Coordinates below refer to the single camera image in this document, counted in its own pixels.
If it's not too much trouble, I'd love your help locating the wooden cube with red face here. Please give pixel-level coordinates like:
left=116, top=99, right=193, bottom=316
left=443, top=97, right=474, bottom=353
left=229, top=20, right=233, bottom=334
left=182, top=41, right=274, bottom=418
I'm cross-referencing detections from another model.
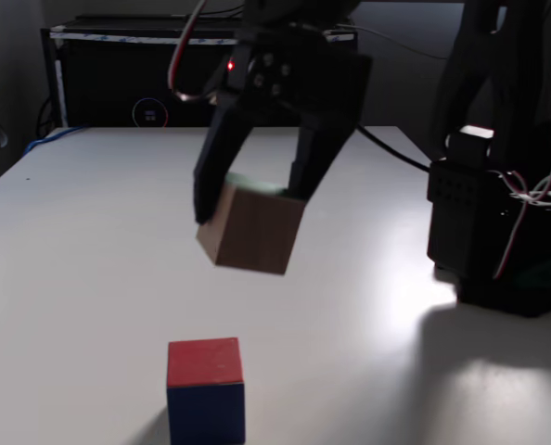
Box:
left=166, top=337, right=247, bottom=445

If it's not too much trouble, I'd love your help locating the wooden cube with green face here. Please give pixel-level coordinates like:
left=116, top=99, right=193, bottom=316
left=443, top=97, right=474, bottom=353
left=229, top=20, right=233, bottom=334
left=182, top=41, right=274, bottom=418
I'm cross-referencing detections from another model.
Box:
left=195, top=172, right=307, bottom=276

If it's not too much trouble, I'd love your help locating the blue cable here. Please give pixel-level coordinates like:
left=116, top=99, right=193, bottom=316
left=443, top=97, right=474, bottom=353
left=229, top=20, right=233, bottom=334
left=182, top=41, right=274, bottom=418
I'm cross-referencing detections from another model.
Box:
left=23, top=124, right=90, bottom=158

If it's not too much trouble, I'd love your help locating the black device with ring light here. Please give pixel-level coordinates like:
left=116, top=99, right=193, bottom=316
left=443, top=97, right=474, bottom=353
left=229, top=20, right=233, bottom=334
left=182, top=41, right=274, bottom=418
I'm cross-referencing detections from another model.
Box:
left=132, top=96, right=170, bottom=129

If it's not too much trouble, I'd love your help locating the black cable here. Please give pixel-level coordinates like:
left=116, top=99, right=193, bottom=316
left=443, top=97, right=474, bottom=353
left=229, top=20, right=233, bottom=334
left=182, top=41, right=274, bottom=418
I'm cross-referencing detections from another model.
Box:
left=354, top=123, right=433, bottom=173

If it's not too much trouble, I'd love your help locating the red and white servo cable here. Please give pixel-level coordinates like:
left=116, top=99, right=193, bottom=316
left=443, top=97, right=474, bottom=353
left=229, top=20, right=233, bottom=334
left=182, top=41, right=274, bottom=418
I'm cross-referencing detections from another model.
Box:
left=168, top=0, right=221, bottom=103

